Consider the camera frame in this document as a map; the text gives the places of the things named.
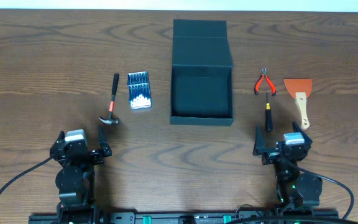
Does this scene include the red handled cutting pliers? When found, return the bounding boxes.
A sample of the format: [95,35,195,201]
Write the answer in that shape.
[254,67,277,96]

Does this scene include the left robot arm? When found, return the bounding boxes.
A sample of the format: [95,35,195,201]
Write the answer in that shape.
[50,126,112,224]

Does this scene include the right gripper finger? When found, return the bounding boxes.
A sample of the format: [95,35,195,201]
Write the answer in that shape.
[254,125,265,150]
[292,121,312,142]

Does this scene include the orange scraper wooden handle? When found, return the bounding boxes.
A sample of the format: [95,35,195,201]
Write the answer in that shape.
[283,78,313,129]

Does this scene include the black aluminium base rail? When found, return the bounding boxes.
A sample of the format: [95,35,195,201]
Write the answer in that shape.
[28,209,339,224]

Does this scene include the black yellow screwdriver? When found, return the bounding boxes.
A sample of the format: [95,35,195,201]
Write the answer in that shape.
[265,91,273,132]

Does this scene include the black handled claw hammer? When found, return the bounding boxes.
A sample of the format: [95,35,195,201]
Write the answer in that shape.
[99,73,119,125]

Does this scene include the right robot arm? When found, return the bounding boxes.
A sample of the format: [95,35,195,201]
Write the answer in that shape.
[252,121,323,217]

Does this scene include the dark green open box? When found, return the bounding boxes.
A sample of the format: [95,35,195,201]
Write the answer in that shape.
[170,19,234,126]

